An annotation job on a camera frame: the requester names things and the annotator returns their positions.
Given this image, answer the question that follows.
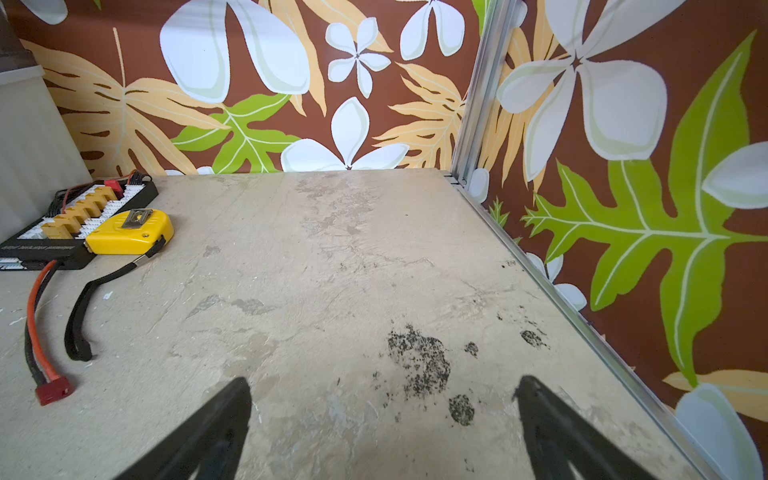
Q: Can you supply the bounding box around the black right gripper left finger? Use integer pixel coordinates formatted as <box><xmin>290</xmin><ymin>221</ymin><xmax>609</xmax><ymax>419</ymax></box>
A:
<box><xmin>118</xmin><ymin>377</ymin><xmax>252</xmax><ymax>479</ymax></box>

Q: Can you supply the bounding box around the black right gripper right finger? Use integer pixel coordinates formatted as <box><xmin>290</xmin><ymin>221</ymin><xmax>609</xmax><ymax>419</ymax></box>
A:
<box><xmin>515</xmin><ymin>375</ymin><xmax>653</xmax><ymax>479</ymax></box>

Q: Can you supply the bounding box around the yellow tape measure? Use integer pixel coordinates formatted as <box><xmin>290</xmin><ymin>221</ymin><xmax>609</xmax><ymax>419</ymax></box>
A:
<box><xmin>85</xmin><ymin>208</ymin><xmax>175</xmax><ymax>255</ymax></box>

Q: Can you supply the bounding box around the white storage box brown lid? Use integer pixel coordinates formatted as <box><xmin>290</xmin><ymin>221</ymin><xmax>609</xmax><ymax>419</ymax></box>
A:
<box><xmin>0</xmin><ymin>17</ymin><xmax>91</xmax><ymax>240</ymax></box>

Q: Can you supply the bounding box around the black wrist strap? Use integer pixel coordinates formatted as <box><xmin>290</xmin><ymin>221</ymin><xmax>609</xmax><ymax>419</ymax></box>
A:
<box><xmin>64</xmin><ymin>236</ymin><xmax>167</xmax><ymax>362</ymax></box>

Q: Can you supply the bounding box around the red black power cable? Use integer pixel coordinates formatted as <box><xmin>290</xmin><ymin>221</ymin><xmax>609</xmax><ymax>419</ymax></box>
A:
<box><xmin>23</xmin><ymin>259</ymin><xmax>76</xmax><ymax>407</ymax></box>

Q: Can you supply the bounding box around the aluminium frame post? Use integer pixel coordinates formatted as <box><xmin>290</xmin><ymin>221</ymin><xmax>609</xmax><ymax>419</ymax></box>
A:
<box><xmin>451</xmin><ymin>0</ymin><xmax>527</xmax><ymax>186</ymax></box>

